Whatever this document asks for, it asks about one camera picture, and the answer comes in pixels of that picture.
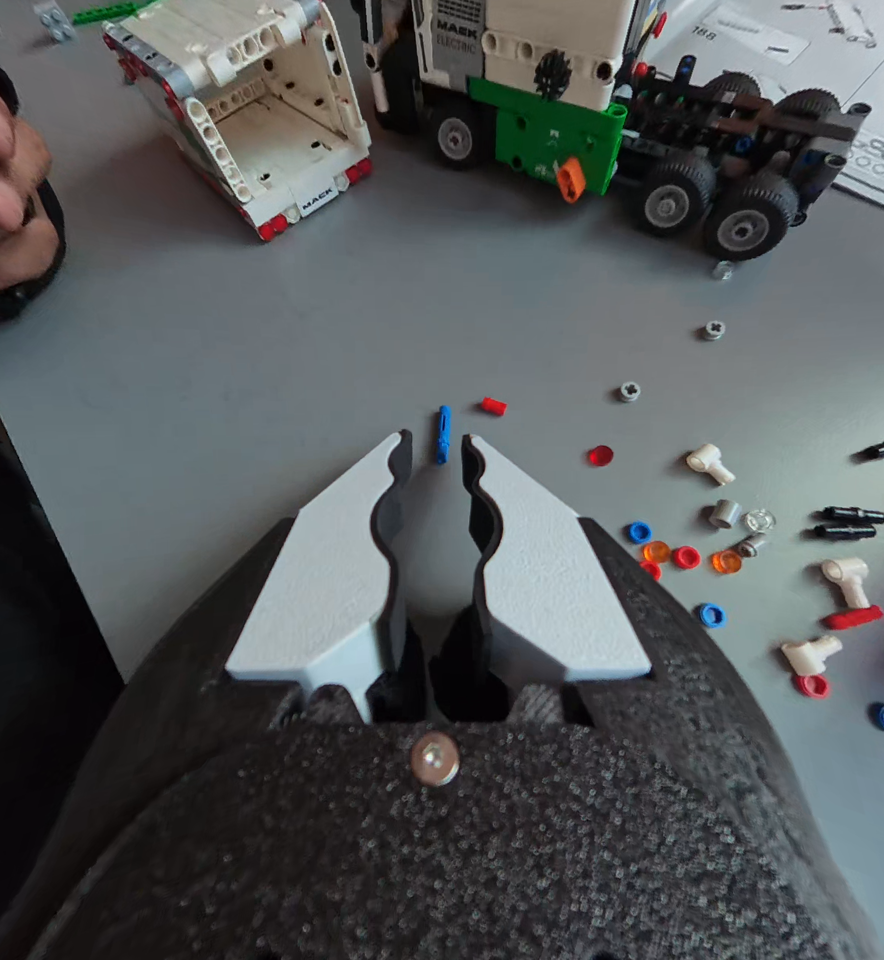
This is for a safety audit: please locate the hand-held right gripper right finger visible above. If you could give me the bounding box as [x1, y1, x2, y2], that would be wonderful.
[460, 433, 653, 684]

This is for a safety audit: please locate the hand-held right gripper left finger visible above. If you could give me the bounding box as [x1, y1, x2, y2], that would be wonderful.
[226, 429, 413, 725]

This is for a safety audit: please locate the lego truck chassis with cab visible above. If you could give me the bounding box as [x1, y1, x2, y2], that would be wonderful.
[352, 0, 874, 262]

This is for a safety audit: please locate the white lego connector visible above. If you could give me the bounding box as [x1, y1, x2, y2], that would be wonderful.
[820, 557, 872, 610]
[686, 443, 737, 486]
[781, 634, 844, 676]

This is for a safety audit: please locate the light grey lego brick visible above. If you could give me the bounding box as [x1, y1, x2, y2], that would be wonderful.
[33, 0, 77, 43]

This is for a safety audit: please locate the long green lego plate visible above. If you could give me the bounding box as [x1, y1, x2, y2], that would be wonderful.
[72, 0, 159, 25]

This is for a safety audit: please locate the white lego garbage container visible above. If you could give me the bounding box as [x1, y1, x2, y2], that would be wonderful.
[102, 0, 374, 243]

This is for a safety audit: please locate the lego instruction booklet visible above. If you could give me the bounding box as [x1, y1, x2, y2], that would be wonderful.
[648, 0, 884, 224]

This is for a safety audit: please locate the scatter of coloured round studs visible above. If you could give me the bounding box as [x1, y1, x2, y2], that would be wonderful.
[587, 444, 884, 772]

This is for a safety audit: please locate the person's black clothing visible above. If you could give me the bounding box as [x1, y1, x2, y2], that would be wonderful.
[0, 431, 124, 960]

